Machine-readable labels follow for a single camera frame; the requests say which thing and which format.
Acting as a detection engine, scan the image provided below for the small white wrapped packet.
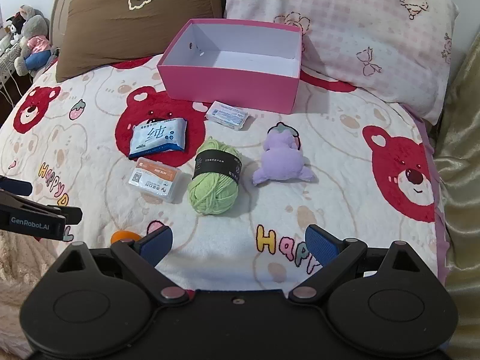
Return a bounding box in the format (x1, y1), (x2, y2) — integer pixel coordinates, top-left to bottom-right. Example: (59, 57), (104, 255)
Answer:
(205, 100), (250, 131)

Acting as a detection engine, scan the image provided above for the orange egg-shaped sponge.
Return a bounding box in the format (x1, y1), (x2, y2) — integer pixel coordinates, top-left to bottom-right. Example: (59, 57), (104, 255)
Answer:
(110, 230), (142, 245)

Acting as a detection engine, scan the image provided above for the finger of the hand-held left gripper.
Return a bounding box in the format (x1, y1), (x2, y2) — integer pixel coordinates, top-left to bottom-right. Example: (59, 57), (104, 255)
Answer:
(52, 206), (83, 226)
(0, 175), (34, 197)

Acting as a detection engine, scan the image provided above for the clear box with orange label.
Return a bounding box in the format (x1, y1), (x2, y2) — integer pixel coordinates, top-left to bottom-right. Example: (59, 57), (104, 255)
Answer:
(127, 157), (184, 204)

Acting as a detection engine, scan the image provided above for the pink checkered pillow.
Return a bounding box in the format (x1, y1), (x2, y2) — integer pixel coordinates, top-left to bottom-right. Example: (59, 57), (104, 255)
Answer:
(221, 0), (460, 126)

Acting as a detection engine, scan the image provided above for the beige padded headboard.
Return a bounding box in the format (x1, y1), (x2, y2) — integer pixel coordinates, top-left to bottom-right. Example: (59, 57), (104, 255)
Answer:
(49, 0), (88, 47)

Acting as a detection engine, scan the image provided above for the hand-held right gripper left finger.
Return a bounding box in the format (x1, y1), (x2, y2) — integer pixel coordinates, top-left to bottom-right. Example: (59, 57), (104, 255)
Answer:
(48, 226), (191, 306)

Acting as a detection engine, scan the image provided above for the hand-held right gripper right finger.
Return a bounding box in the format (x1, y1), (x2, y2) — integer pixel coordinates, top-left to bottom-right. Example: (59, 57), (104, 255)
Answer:
(288, 224), (429, 302)

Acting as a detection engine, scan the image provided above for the pink cardboard box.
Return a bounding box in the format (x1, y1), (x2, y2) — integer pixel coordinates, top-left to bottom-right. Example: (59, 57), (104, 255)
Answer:
(157, 19), (304, 114)

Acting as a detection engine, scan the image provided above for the blue white tissue pack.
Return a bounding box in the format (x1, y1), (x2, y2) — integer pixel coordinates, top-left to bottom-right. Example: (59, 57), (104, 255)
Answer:
(128, 117), (189, 159)

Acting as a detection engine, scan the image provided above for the beige fluffy blanket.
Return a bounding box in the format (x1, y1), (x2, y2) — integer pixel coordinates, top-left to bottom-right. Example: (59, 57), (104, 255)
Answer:
(0, 229), (70, 349)

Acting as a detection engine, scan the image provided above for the grey plush toy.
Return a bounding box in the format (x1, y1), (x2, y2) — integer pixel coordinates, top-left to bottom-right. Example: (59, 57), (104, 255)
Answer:
(14, 5), (52, 76)

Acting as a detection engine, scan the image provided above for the golden satin cloth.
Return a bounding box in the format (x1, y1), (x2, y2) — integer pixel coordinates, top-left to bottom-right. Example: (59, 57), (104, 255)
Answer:
(431, 30), (480, 349)

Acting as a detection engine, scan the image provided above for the black and white plush toy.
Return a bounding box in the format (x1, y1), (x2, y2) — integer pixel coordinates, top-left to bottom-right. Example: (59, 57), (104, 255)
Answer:
(9, 11), (28, 46)

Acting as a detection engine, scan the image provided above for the brown pillow with cloud print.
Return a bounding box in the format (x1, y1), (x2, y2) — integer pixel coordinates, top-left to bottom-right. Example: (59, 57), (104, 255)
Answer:
(55, 0), (224, 82)

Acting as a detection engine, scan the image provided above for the red bear printed blanket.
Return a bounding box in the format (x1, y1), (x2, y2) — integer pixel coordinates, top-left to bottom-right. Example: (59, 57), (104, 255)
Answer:
(0, 54), (450, 289)

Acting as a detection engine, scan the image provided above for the green yarn ball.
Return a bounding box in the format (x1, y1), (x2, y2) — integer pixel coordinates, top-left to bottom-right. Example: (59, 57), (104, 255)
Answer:
(187, 137), (244, 216)

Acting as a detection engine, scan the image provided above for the purple plush toy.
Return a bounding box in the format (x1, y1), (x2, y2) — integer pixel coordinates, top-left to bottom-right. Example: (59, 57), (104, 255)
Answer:
(252, 122), (315, 185)

